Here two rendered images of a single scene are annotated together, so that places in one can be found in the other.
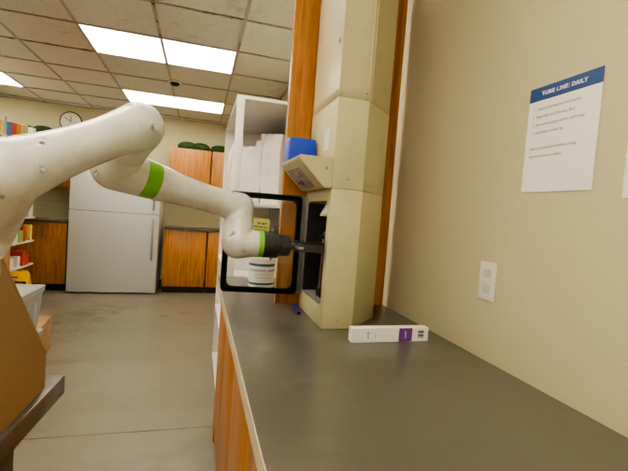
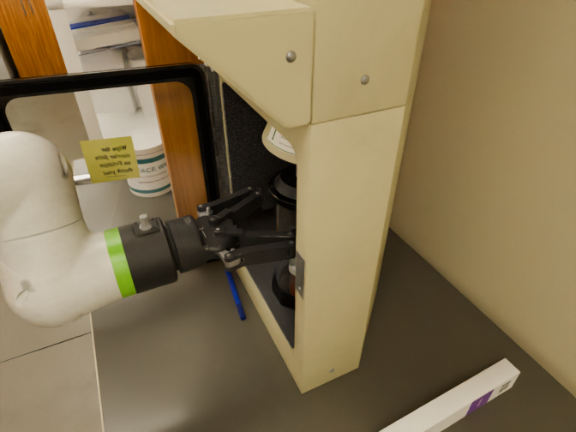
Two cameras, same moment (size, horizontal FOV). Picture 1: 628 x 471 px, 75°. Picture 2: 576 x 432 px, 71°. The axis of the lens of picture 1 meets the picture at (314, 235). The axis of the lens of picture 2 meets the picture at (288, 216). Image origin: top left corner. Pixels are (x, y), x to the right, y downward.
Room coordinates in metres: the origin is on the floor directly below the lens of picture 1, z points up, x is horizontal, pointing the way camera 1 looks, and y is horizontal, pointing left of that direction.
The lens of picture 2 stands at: (1.00, 0.04, 1.57)
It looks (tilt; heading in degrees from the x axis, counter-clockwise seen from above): 37 degrees down; 350
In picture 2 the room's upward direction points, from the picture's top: straight up
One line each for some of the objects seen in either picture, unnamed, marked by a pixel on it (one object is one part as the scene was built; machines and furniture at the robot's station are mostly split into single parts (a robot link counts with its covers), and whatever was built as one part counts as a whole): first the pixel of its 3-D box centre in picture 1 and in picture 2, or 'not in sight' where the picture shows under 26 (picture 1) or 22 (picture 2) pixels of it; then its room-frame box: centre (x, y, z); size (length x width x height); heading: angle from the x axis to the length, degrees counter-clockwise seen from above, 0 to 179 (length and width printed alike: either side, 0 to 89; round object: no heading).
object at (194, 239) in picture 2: (291, 246); (204, 238); (1.45, 0.08, 1.20); 0.09 x 0.08 x 0.07; 107
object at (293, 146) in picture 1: (299, 151); not in sight; (1.58, 0.08, 1.56); 0.10 x 0.10 x 0.09; 16
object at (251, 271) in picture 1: (262, 243); (129, 189); (1.62, 0.21, 1.19); 0.30 x 0.01 x 0.40; 99
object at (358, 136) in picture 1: (348, 215); (333, 123); (1.54, -0.12, 1.33); 0.32 x 0.25 x 0.77; 16
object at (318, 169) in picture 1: (304, 175); (198, 37); (1.49, 0.05, 1.46); 0.32 x 0.12 x 0.10; 16
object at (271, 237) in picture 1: (271, 243); (150, 251); (1.43, 0.15, 1.21); 0.09 x 0.06 x 0.12; 17
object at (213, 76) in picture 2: (302, 246); (222, 176); (1.64, 0.05, 1.19); 0.03 x 0.02 x 0.39; 16
